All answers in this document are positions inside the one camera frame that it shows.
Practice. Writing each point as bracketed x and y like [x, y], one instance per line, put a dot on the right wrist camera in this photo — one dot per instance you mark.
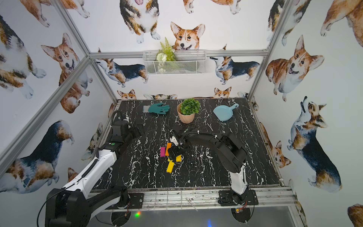
[174, 140]

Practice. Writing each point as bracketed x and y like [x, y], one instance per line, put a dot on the yellow long block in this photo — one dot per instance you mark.
[179, 158]

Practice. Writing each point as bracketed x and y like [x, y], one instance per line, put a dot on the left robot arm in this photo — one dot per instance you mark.
[71, 206]

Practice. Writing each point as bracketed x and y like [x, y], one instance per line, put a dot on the potted green plant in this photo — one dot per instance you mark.
[187, 110]

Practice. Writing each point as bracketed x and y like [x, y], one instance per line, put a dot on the white wire basket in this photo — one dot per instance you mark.
[187, 62]

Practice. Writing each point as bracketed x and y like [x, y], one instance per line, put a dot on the orange building block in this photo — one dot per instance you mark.
[167, 149]

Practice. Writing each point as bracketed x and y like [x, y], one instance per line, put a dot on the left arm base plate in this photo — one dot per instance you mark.
[130, 201]

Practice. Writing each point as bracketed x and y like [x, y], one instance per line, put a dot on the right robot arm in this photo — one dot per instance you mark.
[229, 149]

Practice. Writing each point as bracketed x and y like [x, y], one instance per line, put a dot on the teal work glove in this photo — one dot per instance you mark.
[158, 108]

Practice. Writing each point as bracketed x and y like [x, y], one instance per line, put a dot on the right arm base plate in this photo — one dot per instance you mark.
[231, 198]

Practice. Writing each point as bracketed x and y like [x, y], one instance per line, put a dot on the magenta building block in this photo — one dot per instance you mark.
[162, 152]

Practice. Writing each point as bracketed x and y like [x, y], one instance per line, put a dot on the teal dustpan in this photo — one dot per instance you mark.
[224, 113]

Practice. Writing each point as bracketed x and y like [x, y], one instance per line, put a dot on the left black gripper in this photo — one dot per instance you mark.
[136, 132]

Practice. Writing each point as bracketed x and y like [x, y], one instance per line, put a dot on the yellow short block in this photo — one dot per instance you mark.
[170, 167]

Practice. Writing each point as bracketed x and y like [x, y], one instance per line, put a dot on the fern and white flower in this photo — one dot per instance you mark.
[164, 56]

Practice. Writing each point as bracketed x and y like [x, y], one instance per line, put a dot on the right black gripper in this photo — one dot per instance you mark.
[176, 152]

